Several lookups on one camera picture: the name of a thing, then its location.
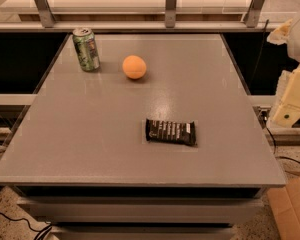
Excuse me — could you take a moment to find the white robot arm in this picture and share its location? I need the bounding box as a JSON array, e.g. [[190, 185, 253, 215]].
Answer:
[[267, 11, 300, 127]]

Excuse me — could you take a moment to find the orange fruit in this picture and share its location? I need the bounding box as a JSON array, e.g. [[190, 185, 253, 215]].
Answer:
[[122, 55, 147, 80]]

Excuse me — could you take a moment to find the cardboard box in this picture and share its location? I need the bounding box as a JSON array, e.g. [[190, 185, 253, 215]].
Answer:
[[267, 177, 300, 240]]

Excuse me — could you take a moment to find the black rxbar chocolate bar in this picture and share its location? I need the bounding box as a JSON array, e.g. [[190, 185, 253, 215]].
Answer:
[[145, 119, 197, 146]]

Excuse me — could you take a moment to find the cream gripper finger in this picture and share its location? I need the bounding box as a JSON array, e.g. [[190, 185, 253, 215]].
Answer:
[[267, 19, 292, 45], [269, 65, 300, 127]]

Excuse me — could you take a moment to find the black floor cable left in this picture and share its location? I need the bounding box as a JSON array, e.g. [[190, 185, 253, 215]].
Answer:
[[0, 206, 53, 240]]

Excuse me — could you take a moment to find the metal railing frame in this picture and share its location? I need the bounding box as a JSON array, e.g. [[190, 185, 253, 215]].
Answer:
[[0, 0, 290, 32]]

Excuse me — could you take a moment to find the green soda can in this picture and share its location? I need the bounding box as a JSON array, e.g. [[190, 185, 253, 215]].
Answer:
[[72, 28, 100, 72]]

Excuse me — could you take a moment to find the black cable right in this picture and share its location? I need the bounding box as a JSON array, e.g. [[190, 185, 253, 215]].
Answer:
[[249, 18, 300, 168]]

